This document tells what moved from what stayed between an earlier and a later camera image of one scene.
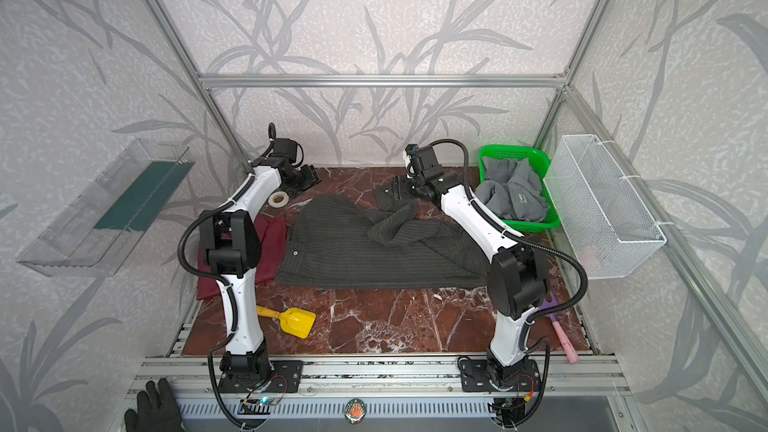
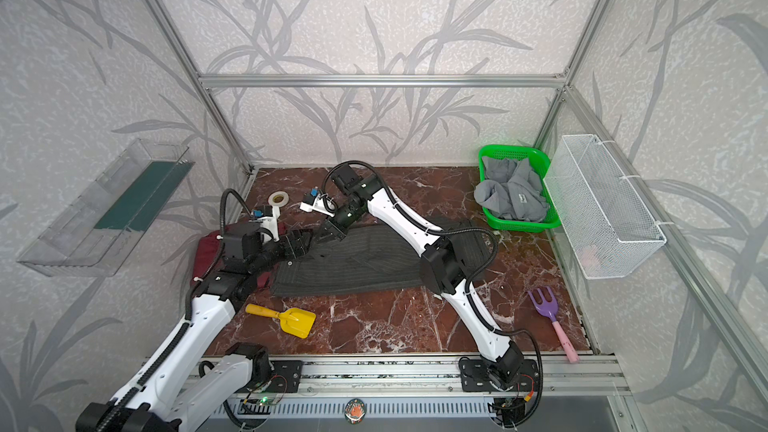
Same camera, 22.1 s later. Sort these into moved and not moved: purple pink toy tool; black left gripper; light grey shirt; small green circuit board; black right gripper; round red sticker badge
Moved: black left gripper; black right gripper
Not moved: small green circuit board; light grey shirt; purple pink toy tool; round red sticker badge
